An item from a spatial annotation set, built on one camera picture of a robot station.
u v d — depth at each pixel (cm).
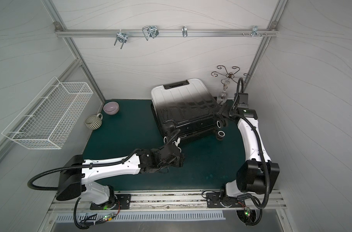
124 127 118
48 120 69
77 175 41
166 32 78
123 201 73
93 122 104
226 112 73
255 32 76
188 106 89
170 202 75
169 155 55
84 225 69
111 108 112
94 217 72
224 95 91
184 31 78
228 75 93
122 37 78
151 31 77
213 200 73
